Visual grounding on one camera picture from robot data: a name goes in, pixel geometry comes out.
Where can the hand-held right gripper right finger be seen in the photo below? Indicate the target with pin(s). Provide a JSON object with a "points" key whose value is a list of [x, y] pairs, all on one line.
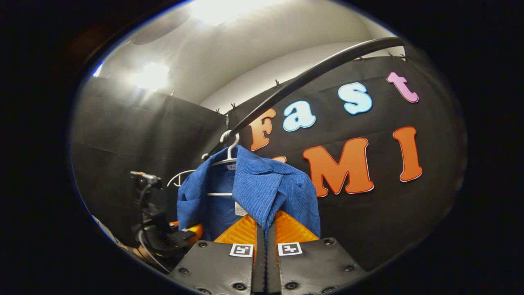
{"points": [[272, 262]]}

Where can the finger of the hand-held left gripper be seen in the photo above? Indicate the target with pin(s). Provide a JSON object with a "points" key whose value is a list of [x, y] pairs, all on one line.
{"points": [[192, 233]]}

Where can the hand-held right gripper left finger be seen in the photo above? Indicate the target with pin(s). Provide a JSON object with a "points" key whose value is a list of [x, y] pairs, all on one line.
{"points": [[260, 262]]}

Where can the white plastic hanger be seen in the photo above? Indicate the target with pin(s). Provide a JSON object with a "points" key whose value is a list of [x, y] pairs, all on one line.
{"points": [[231, 149], [180, 174]]}

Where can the black backdrop cloth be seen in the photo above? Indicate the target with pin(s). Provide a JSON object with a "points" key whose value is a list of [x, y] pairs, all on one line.
{"points": [[409, 213]]}

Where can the rectangular ceiling light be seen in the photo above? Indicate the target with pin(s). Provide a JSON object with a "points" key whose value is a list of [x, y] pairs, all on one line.
{"points": [[151, 76]]}

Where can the black clothes rail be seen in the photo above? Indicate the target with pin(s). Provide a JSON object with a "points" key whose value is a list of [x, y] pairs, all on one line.
{"points": [[311, 73]]}

